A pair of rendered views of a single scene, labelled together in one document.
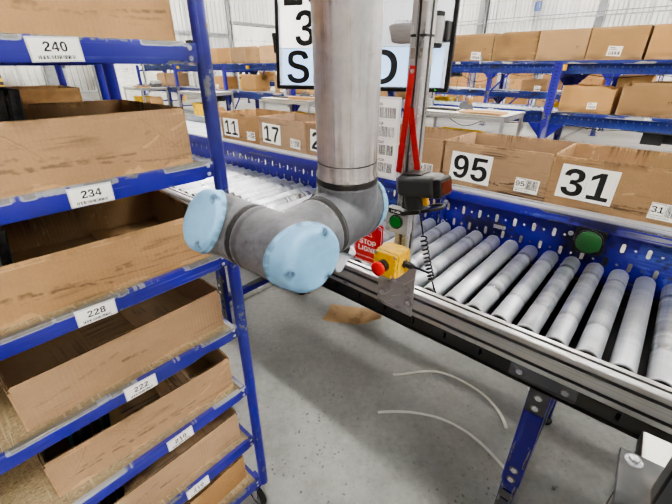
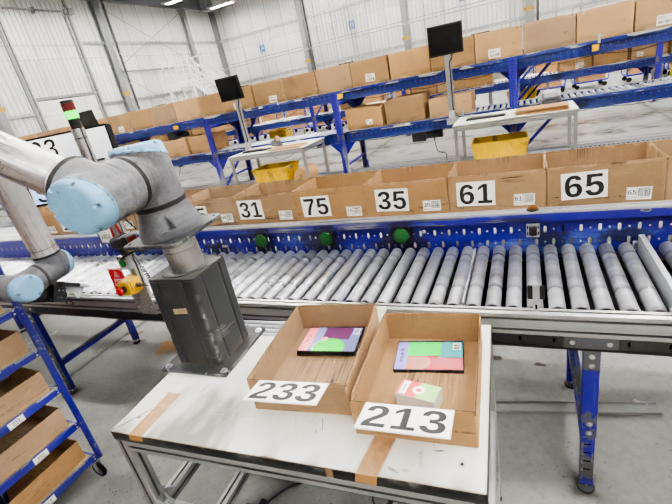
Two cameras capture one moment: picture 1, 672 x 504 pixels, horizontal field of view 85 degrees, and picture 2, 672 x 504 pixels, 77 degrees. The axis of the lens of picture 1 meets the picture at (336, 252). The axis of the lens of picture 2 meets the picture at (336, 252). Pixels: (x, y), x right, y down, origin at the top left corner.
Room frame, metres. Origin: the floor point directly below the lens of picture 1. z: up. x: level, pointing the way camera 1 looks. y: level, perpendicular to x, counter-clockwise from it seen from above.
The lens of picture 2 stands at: (-1.14, -0.61, 1.53)
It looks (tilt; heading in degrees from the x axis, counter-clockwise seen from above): 22 degrees down; 345
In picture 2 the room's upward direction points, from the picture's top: 12 degrees counter-clockwise
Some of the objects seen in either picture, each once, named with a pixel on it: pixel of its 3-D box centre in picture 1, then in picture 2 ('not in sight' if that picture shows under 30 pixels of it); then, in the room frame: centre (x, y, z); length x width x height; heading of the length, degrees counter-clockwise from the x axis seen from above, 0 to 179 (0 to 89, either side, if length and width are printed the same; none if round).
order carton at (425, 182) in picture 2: not in sight; (411, 190); (0.68, -1.55, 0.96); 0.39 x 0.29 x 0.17; 48
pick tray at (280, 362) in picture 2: not in sight; (320, 351); (-0.09, -0.79, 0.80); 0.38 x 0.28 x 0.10; 144
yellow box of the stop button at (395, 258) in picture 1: (401, 265); (134, 286); (0.85, -0.17, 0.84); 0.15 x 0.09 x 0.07; 48
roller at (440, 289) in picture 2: not in sight; (444, 276); (0.21, -1.40, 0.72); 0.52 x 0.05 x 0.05; 138
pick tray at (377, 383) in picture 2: not in sight; (423, 368); (-0.32, -1.00, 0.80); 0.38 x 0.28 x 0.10; 142
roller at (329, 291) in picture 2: not in sight; (341, 275); (0.51, -1.06, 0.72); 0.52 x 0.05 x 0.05; 138
